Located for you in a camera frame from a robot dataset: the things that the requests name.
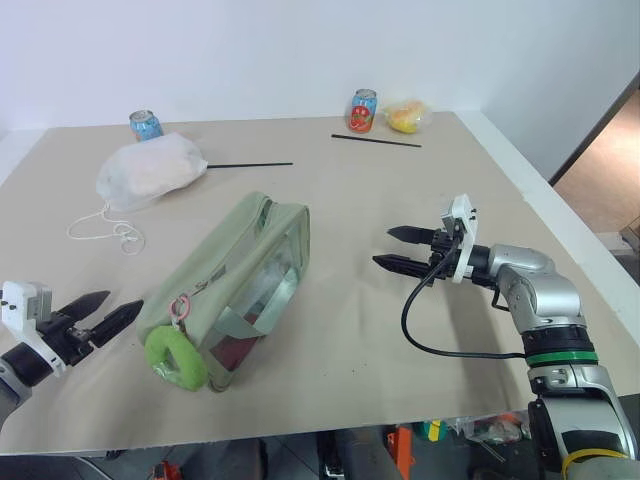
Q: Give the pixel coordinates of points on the small orange object under table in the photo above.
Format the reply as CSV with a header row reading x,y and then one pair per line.
x,y
165,471

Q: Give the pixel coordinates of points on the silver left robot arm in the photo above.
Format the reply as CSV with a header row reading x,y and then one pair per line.
x,y
15,370

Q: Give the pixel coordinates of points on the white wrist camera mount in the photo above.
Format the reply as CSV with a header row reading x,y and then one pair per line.
x,y
20,310
462,215

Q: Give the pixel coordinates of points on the thin black stick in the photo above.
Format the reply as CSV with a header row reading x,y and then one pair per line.
x,y
375,140
250,164

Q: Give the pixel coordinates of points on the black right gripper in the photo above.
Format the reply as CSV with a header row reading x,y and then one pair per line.
x,y
442,250

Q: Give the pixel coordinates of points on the green transparent pouch bag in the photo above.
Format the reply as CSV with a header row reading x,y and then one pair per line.
x,y
235,260

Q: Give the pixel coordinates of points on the red blue soda can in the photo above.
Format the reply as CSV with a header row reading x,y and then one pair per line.
x,y
362,112

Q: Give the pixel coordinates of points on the blue drink can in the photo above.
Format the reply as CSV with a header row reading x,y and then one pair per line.
x,y
146,126

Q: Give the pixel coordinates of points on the green object under table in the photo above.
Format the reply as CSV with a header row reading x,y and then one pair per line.
x,y
434,431

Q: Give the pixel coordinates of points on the clear bag of yellow fruit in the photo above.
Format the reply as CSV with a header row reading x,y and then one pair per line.
x,y
406,116

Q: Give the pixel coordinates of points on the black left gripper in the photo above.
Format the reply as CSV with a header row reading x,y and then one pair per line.
x,y
67,340

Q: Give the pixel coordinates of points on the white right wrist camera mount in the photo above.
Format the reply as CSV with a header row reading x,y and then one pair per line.
x,y
462,215

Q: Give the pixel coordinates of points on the orange tool under table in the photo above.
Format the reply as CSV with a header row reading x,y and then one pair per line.
x,y
402,447

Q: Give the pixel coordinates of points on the dark rounded shape under table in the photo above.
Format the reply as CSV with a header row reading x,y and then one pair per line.
x,y
360,452

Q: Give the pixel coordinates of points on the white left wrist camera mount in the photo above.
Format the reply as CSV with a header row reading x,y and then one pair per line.
x,y
20,310

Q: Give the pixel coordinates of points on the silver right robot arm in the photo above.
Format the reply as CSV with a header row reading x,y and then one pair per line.
x,y
550,310

